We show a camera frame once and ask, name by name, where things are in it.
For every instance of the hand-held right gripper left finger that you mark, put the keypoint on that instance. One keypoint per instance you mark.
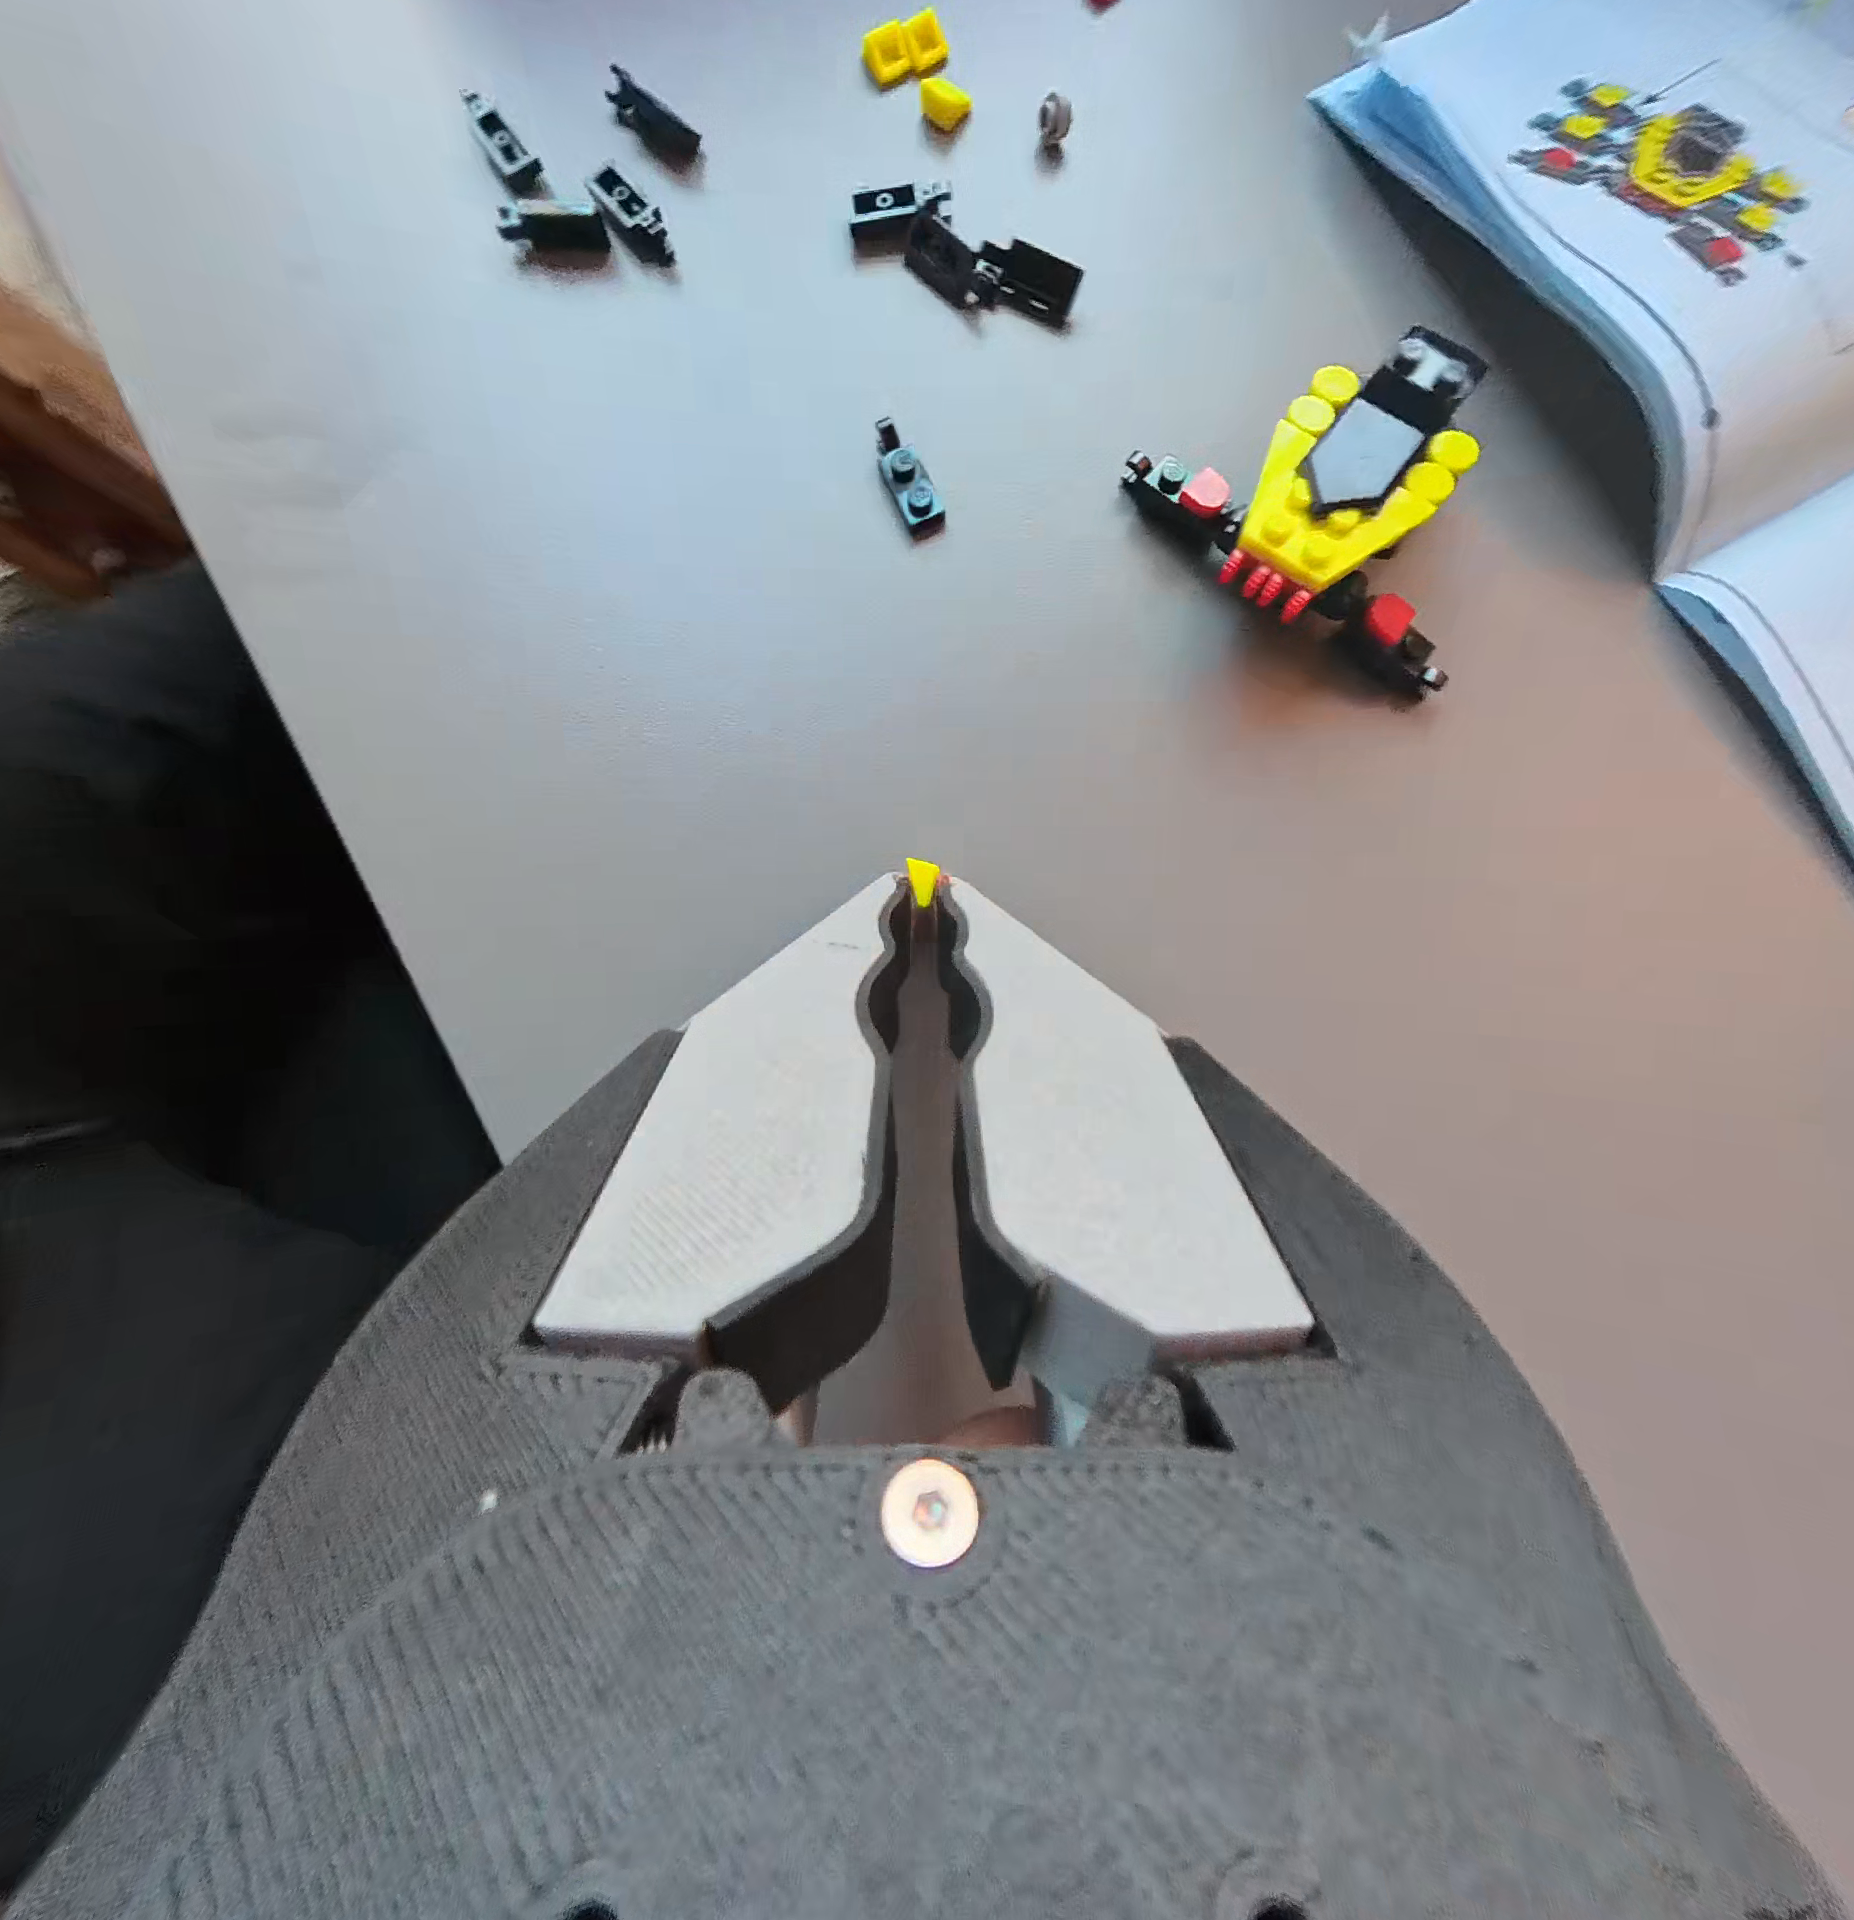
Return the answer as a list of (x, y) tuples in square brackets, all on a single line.
[(749, 1170)]

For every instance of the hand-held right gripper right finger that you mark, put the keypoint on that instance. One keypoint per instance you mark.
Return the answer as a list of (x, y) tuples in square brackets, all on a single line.
[(1123, 1185)]

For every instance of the small yellow lego wedge piece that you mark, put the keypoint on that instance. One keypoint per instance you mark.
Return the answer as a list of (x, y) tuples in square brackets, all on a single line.
[(922, 882)]

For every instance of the yellow and black lego model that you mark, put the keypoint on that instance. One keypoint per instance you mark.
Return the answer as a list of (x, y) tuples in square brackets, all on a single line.
[(1322, 509)]

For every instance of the lego instruction booklet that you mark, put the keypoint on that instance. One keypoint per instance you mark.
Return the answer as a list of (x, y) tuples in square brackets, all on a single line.
[(1663, 302)]

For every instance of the scattered black lego pieces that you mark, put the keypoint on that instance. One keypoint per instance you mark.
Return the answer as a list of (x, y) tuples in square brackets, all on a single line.
[(660, 120)]

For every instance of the small grey round lego piece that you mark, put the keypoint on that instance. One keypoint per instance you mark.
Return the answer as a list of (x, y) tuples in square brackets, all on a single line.
[(1059, 120)]

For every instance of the yellow lego brick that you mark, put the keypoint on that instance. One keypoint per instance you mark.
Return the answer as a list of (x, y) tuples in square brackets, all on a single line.
[(922, 39), (885, 60)]

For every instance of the person's dark trousers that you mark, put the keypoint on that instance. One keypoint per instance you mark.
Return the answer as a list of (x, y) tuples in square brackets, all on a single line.
[(147, 1049)]

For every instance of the wooden furniture frame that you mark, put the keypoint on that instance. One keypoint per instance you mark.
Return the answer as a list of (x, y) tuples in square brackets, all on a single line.
[(42, 453)]

